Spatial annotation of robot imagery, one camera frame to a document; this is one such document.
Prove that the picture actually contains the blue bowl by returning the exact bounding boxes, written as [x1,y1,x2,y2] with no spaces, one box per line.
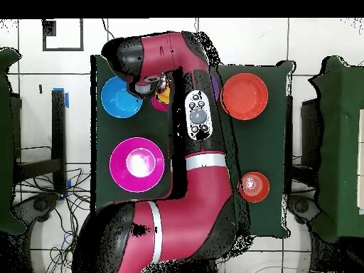
[100,76,144,119]

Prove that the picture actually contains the black square floor frame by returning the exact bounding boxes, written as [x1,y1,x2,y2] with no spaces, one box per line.
[42,18,85,52]

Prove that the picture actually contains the dark green table cloth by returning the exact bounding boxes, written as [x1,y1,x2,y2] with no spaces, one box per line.
[90,53,296,239]

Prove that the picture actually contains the small orange bowl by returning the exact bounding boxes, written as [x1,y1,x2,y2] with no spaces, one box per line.
[237,171,271,204]

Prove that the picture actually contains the small crimson bowl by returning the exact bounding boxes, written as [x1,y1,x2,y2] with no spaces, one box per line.
[150,95,171,113]

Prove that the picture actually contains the green covered side table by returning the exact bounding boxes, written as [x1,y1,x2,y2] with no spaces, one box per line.
[0,47,26,235]
[309,55,364,242]

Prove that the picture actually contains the large magenta bowl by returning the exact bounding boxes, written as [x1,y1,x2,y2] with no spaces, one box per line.
[108,136,166,194]

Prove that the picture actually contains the stack of yellow cups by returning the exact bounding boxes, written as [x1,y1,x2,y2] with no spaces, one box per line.
[157,84,172,105]

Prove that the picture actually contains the purple bowl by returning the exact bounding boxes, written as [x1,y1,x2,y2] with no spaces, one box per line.
[210,73,223,102]

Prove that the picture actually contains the large red-orange bowl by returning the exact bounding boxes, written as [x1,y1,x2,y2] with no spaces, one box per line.
[220,72,269,122]

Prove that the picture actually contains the black metal stand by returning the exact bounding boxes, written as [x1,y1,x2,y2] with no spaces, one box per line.
[14,87,70,197]

